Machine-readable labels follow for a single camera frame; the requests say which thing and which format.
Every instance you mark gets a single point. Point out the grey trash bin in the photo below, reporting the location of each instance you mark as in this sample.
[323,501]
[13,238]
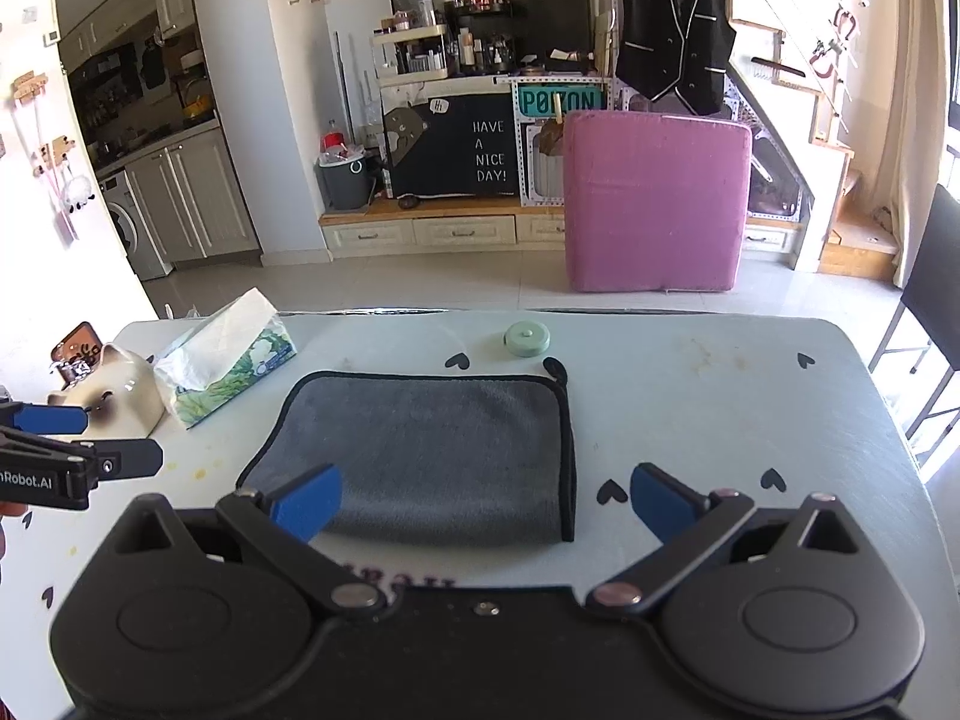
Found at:
[346,187]

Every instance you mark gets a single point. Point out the beige curtain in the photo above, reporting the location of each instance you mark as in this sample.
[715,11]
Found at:
[926,90]

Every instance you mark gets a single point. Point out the white cat figurine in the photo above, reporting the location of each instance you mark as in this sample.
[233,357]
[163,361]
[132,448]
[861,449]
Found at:
[124,394]

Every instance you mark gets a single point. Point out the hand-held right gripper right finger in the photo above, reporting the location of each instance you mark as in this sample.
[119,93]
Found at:
[664,501]

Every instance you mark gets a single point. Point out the cream kitchen cabinet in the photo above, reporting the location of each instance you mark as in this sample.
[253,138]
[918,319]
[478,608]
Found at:
[195,195]

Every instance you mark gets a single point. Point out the black printed cloth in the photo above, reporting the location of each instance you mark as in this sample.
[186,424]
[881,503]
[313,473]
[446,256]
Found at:
[450,146]

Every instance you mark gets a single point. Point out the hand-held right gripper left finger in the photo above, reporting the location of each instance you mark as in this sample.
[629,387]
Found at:
[307,501]

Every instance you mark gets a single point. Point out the green patterned tissue pack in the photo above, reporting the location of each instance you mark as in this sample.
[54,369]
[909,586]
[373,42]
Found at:
[225,360]

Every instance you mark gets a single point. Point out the teal sign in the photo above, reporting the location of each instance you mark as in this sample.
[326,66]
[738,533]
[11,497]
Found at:
[559,101]

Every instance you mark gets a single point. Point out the black vest with white trim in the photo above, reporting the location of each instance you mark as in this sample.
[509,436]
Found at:
[675,22]

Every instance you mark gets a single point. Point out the washing machine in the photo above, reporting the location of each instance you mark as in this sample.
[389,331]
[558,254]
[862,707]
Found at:
[135,229]

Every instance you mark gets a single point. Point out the grey towel with black trim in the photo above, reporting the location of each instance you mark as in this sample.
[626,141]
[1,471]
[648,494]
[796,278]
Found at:
[427,450]

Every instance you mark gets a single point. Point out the cream low drawer cabinet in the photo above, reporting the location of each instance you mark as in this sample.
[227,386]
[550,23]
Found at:
[427,229]

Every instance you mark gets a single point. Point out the pink cushion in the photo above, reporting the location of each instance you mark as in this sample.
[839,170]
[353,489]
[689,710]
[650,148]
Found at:
[656,202]

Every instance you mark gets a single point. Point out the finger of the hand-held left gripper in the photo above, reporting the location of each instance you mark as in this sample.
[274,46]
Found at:
[45,418]
[124,457]

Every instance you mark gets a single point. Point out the wooden staircase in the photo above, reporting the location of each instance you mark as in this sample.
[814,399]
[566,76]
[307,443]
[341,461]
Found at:
[855,240]

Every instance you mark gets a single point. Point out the wooden wall hook rack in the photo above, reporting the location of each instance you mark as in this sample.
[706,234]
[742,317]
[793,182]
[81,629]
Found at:
[30,86]
[58,150]

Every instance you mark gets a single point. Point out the black chair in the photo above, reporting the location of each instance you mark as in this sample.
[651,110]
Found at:
[934,262]

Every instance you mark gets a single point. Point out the white tiered cosmetics rack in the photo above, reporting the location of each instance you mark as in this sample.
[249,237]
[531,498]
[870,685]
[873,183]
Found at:
[412,52]

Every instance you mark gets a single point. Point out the brown patterned case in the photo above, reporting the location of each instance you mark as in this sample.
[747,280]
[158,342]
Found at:
[75,349]

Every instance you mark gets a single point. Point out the small green round lid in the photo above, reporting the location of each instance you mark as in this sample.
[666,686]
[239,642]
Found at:
[526,339]

